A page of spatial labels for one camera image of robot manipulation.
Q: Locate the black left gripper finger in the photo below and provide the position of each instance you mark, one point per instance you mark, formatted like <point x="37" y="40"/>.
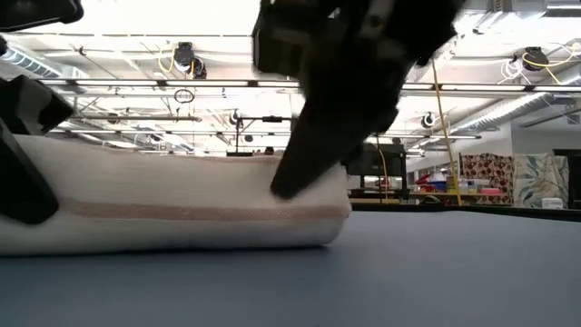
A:
<point x="20" y="191"/>

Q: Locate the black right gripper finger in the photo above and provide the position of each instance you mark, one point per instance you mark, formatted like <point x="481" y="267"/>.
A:
<point x="318" y="150"/>

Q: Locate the white towel with red stripes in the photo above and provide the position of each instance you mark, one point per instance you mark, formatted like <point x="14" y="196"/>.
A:
<point x="159" y="191"/>

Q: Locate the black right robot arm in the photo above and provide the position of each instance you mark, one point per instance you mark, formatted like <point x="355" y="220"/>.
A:
<point x="431" y="22"/>

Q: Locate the black monitor on stand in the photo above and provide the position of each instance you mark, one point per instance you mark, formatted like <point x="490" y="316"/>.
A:
<point x="386" y="161"/>

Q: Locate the black panel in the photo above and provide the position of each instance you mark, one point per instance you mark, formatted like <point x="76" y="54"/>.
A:
<point x="239" y="154"/>

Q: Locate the round black white ceiling fixture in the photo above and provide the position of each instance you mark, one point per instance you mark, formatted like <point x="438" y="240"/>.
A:
<point x="427" y="120"/>

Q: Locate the blue plastic bin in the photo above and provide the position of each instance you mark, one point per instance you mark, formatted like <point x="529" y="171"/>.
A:
<point x="438" y="185"/>

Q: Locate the brown floral patterned cloth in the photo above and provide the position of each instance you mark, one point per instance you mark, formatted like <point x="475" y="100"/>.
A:
<point x="488" y="175"/>

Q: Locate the pink tray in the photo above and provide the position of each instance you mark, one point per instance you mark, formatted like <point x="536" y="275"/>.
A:
<point x="491" y="191"/>

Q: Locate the leaf patterned cloth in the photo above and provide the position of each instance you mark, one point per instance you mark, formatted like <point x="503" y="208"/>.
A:
<point x="540" y="179"/>

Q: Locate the white plastic container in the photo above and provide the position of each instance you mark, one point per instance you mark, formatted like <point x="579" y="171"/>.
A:
<point x="552" y="203"/>

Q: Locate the black overhead rig frame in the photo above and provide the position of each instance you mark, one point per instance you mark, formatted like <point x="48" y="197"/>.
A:
<point x="272" y="119"/>

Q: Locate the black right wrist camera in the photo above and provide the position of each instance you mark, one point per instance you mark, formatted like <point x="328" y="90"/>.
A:
<point x="281" y="41"/>

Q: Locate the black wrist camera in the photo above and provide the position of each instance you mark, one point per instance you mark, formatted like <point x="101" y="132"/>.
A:
<point x="281" y="41"/>
<point x="32" y="11"/>

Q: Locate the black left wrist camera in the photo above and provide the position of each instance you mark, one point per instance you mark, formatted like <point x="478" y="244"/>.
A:
<point x="32" y="11"/>

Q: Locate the long ceiling light rail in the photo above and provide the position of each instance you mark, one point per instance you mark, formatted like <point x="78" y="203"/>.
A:
<point x="136" y="83"/>

